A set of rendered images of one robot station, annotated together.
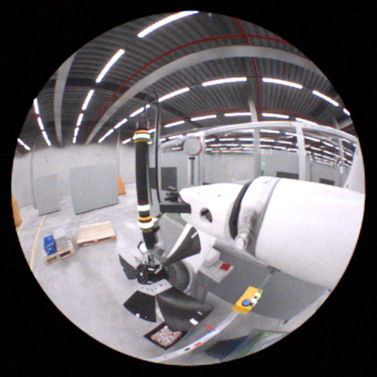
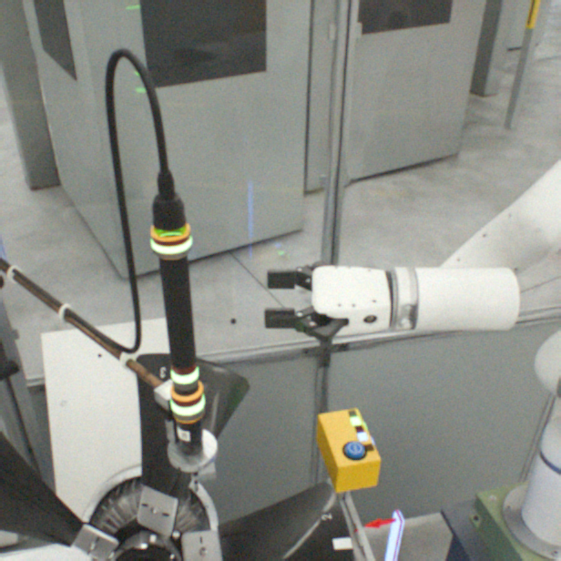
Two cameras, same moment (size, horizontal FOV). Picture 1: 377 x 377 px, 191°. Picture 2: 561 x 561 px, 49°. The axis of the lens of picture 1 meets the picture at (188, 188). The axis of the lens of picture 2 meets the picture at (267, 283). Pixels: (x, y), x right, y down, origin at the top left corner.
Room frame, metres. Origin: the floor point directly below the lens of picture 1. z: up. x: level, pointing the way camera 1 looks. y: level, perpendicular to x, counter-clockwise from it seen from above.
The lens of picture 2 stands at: (-0.08, 0.59, 2.13)
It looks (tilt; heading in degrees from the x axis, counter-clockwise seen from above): 34 degrees down; 300
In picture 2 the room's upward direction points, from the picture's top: straight up
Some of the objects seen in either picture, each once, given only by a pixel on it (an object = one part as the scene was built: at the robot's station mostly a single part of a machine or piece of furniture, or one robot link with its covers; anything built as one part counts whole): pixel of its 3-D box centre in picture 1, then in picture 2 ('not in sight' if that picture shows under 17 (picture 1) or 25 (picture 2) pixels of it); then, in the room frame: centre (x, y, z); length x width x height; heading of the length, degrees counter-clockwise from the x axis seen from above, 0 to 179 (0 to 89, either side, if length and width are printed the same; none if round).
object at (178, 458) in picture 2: (149, 235); (185, 424); (0.32, 0.13, 1.49); 0.09 x 0.07 x 0.10; 167
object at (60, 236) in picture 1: (61, 238); not in sight; (1.01, 3.08, 0.31); 0.60 x 0.42 x 0.33; 66
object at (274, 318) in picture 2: (168, 198); (290, 323); (0.20, 0.04, 1.65); 0.07 x 0.03 x 0.03; 27
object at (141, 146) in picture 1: (141, 179); (179, 324); (0.31, 0.13, 1.67); 0.03 x 0.03 x 0.21
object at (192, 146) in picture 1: (193, 146); not in sight; (1.01, -0.04, 1.88); 0.16 x 0.07 x 0.16; 77
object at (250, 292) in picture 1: (247, 301); (346, 451); (0.23, -0.33, 1.02); 0.16 x 0.10 x 0.11; 132
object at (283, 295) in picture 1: (224, 280); (189, 474); (0.78, -0.41, 0.50); 2.59 x 0.03 x 0.91; 42
